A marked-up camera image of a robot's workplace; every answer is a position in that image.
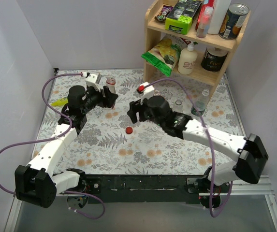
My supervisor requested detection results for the red-cap clear bottle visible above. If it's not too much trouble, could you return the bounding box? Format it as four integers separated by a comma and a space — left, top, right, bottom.
106, 77, 116, 94

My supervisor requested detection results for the red bottle cap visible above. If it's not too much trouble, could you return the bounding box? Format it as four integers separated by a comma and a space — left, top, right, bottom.
125, 127, 133, 134

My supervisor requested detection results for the clear green-label water bottle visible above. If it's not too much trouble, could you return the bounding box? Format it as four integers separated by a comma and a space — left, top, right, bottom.
191, 88, 210, 116

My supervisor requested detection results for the orange drink bottle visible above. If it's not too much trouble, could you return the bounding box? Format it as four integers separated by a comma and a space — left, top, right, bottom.
154, 90, 160, 96

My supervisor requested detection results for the small black-cap clear bottle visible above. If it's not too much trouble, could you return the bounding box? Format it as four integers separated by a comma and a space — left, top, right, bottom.
174, 99, 183, 113

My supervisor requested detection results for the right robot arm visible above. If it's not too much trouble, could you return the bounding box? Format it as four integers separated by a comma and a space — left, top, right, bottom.
127, 96, 268, 192

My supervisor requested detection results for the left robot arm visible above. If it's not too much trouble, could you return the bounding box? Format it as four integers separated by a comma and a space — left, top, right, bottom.
15, 86, 118, 208

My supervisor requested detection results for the white pump lotion bottle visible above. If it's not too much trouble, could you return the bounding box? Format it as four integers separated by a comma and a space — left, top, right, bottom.
177, 42, 198, 75

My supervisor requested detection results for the pink spray bottle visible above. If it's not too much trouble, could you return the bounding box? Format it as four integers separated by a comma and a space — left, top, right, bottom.
196, 6, 213, 38

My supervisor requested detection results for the white tall bottle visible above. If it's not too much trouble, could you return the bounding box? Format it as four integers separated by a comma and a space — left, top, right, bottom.
207, 0, 231, 34

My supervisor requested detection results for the floral table mat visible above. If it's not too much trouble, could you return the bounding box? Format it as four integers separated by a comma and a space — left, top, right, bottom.
37, 69, 244, 175

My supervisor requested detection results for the yellow green tube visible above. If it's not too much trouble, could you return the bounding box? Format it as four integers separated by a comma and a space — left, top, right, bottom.
51, 97, 68, 107

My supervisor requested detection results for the green chips bag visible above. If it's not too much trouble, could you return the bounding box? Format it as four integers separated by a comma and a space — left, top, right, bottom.
141, 39, 181, 77

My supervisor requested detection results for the cassava chips bag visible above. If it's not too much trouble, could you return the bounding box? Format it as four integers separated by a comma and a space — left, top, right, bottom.
162, 34, 191, 50

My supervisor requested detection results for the wooden shelf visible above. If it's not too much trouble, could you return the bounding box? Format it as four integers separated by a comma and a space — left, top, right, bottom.
143, 0, 251, 95

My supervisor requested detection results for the black canister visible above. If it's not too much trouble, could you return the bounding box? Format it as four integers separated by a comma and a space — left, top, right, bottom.
201, 46, 228, 72

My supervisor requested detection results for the green black box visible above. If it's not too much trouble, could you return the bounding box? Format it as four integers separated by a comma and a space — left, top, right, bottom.
165, 0, 203, 35

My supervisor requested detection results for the dark snack packet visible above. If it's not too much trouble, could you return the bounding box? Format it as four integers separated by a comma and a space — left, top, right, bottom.
154, 5, 173, 23

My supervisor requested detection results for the tin food can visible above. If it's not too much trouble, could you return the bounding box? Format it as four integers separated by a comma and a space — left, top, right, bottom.
219, 3, 249, 40

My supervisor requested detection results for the red white carton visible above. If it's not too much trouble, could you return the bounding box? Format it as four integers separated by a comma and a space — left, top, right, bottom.
195, 0, 215, 29

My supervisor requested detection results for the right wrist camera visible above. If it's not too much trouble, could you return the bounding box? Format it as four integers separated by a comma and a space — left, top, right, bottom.
137, 82, 155, 105

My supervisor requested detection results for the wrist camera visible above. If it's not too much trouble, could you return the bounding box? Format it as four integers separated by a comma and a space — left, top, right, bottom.
137, 82, 155, 105
81, 72, 101, 92

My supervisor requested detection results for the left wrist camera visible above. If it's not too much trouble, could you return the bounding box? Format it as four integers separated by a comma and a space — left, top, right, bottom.
81, 72, 101, 92

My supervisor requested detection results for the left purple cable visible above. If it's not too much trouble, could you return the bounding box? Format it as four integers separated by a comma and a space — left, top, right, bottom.
0, 72, 105, 220

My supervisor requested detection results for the purple cable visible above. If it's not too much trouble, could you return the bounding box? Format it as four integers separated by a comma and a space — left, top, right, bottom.
150, 78, 233, 218
0, 72, 105, 220

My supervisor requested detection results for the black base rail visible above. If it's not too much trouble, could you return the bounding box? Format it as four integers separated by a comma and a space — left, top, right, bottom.
71, 174, 211, 203

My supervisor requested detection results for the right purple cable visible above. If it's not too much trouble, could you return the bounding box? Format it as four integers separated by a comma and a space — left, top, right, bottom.
150, 78, 233, 218

